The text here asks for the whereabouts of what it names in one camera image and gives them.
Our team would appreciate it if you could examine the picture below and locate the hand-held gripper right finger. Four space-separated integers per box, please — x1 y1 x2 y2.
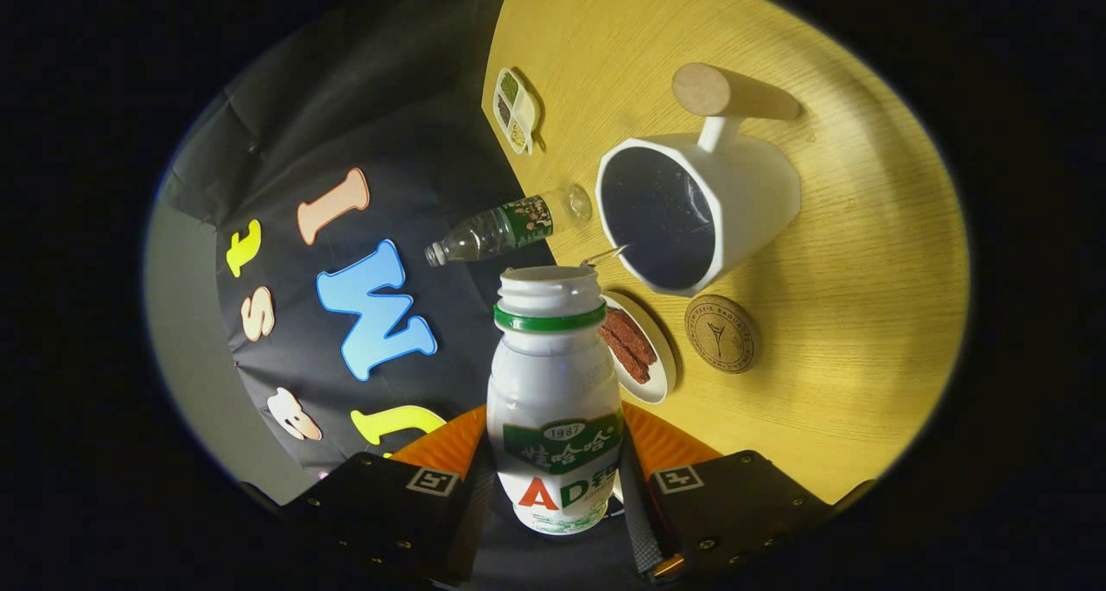
616 401 837 585

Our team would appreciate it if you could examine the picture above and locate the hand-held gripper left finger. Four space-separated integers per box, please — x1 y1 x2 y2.
276 404 499 588

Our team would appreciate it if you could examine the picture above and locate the white juice bottle green label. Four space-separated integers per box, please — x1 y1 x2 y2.
486 265 625 536

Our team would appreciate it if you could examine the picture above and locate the round cork coaster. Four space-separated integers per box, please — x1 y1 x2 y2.
684 294 761 374

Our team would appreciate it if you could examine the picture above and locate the white cup wooden handle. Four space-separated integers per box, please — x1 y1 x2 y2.
595 62 803 298

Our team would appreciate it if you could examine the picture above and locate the clear plastic water bottle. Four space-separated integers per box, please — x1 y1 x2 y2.
424 184 594 268

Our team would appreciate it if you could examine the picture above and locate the white round plate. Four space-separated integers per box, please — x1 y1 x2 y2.
601 290 678 404

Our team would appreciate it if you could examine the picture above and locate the red meat slice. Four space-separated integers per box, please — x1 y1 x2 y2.
605 308 658 365
601 327 651 384

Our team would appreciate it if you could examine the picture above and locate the wooden table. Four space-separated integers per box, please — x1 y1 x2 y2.
481 0 970 505

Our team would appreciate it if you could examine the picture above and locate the white divided grain dish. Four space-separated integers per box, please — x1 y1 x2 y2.
493 67 542 156

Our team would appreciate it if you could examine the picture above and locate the black backdrop cloth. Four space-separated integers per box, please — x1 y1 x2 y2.
160 0 645 588

